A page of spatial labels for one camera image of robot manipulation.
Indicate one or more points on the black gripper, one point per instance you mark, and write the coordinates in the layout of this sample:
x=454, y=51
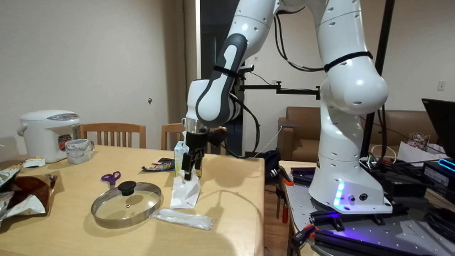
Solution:
x=196, y=142

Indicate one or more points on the white paper tissue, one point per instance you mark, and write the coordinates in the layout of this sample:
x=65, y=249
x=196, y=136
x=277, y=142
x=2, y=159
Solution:
x=186, y=193

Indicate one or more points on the clear plastic pack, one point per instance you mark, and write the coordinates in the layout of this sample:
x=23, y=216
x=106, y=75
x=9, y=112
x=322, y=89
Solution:
x=184, y=219

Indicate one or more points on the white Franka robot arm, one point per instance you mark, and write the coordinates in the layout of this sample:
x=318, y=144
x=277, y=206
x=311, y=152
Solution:
x=351, y=89

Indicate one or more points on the patterned tissue box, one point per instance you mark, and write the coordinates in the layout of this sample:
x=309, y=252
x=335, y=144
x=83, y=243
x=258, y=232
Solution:
x=180, y=156

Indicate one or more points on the dark snack wrapper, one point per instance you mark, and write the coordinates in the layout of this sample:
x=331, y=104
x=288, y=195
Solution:
x=157, y=166

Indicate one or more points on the wooden slat chair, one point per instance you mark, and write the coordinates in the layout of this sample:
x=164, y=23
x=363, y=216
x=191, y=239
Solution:
x=171, y=129
x=114, y=128

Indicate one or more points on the glass pot lid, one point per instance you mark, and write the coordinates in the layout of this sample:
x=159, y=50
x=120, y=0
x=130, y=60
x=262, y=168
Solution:
x=126, y=205

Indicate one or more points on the brown sofa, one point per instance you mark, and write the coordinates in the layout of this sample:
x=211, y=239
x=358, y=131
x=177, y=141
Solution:
x=301, y=132

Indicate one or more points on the clear plastic container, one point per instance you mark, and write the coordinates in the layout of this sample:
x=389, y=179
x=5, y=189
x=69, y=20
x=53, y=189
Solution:
x=79, y=151

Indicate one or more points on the orange black clamp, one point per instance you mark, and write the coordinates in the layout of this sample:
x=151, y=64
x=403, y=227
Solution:
x=304, y=235

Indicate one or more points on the white electric water boiler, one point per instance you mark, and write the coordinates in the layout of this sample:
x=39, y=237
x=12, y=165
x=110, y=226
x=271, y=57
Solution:
x=45, y=135

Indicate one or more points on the brown snack bag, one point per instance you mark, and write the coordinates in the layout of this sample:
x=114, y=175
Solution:
x=38, y=186

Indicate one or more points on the white crumpled wrapper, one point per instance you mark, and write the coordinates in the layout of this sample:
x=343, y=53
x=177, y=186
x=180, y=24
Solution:
x=26, y=206

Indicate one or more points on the metal robot mounting plate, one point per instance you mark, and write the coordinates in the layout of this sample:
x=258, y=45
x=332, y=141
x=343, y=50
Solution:
x=379, y=232

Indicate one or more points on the black vertical pole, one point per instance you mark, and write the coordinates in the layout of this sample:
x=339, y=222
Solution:
x=383, y=37

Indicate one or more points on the black box with blue light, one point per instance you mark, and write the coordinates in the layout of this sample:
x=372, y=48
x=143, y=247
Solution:
x=442, y=172

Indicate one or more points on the black monitor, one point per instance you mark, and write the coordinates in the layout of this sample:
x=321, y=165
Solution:
x=443, y=125

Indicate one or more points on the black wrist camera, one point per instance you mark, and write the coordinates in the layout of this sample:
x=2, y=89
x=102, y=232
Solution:
x=215, y=134

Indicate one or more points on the black camera on boom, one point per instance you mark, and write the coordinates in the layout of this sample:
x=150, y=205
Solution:
x=289, y=88

